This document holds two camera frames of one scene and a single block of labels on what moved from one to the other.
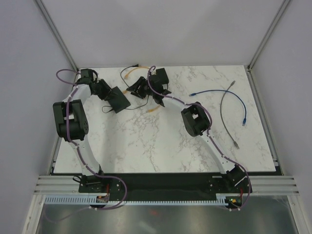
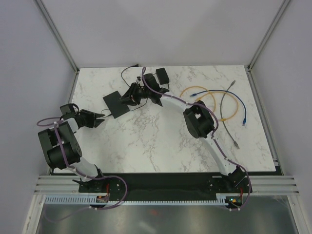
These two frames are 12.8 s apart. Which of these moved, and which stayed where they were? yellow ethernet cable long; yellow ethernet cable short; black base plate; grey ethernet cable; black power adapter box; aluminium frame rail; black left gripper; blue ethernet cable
Moved: yellow ethernet cable long; black left gripper; yellow ethernet cable short
Stayed: blue ethernet cable; black base plate; black power adapter box; aluminium frame rail; grey ethernet cable
